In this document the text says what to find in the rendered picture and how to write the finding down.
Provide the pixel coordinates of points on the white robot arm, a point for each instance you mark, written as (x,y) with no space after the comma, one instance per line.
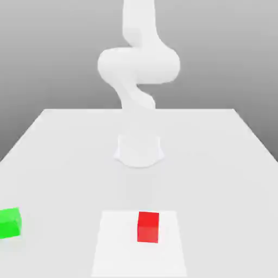
(139,65)

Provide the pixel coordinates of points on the small red cube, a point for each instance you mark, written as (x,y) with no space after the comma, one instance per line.
(148,227)

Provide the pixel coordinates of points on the small green cube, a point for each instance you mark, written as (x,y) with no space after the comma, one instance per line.
(9,222)

